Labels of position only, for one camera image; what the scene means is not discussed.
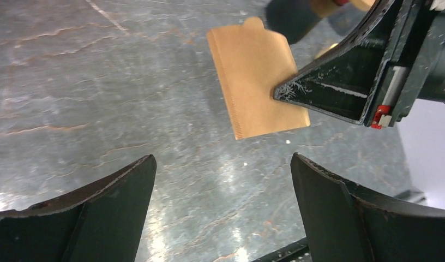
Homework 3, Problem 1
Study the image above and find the masking tape roll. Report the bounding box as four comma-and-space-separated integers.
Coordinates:
314, 43, 338, 59

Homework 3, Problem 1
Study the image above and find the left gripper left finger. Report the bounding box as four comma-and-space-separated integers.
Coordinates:
0, 155, 157, 261

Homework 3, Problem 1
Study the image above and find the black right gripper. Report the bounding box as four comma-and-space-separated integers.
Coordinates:
273, 1, 445, 129

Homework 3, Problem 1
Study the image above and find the brown paper coffee filter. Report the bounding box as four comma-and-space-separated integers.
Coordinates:
207, 17, 310, 140

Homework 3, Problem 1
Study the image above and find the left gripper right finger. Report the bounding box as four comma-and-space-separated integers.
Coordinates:
291, 153, 445, 261

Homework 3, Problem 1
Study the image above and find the wooden dripper ring holder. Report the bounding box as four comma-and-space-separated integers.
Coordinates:
310, 0, 375, 18

